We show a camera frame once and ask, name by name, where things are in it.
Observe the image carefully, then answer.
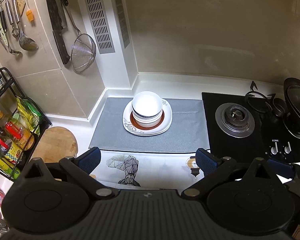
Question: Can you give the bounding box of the brown round plate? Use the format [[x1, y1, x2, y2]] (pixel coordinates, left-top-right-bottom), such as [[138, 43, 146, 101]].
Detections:
[[130, 111, 165, 130]]

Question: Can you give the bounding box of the large white floral square plate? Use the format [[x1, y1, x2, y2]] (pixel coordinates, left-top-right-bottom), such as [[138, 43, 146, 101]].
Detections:
[[122, 100, 173, 137]]

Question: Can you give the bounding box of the white bowl blue pattern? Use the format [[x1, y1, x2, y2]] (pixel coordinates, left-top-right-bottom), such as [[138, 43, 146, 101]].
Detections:
[[132, 91, 162, 117]]

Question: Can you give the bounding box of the cream round bowl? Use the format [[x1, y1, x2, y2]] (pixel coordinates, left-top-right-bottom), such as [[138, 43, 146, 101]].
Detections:
[[132, 112, 164, 128]]

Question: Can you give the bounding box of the round wooden cutting board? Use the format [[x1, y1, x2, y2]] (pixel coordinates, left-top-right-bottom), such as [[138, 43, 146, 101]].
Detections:
[[31, 126, 78, 163]]

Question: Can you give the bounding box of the white printed cloth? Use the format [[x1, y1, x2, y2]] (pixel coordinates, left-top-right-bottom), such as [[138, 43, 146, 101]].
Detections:
[[91, 151, 204, 192]]

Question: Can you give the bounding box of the grey drying mat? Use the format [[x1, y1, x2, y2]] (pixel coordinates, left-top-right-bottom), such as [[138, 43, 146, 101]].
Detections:
[[89, 98, 210, 153]]

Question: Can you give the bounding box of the black gas stove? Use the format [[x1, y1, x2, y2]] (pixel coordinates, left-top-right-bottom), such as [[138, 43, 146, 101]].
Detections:
[[202, 82, 300, 163]]

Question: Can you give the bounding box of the yellow green snack packet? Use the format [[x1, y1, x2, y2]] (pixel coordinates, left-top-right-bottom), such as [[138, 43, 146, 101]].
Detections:
[[17, 97, 42, 135]]

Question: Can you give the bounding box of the cooking oil bottle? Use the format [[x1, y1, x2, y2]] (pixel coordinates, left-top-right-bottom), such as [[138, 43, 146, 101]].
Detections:
[[0, 111, 34, 151]]

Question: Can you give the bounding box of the metal mesh strainer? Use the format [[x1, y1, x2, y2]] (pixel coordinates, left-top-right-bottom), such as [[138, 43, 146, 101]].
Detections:
[[61, 0, 96, 74]]

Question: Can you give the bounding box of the steel ladle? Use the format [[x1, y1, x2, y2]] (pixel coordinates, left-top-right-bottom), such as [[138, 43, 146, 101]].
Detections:
[[12, 0, 39, 52]]

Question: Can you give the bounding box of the orange silicone brush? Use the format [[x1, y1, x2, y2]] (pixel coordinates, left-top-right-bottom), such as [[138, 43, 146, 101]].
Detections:
[[25, 0, 34, 25]]

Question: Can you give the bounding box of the wooden spatula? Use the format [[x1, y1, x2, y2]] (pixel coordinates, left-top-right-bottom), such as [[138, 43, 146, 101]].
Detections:
[[16, 0, 26, 17]]

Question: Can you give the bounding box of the black wire spice rack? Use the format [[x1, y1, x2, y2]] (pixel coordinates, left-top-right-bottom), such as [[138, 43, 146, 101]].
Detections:
[[0, 67, 52, 181]]

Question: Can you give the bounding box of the cleaver with wooden handle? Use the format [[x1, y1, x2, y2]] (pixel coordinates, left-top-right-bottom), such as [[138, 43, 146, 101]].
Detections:
[[46, 0, 70, 65]]

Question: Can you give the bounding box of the grey wall vent grille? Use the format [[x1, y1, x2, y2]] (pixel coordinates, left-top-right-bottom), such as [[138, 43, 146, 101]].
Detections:
[[84, 0, 115, 54]]

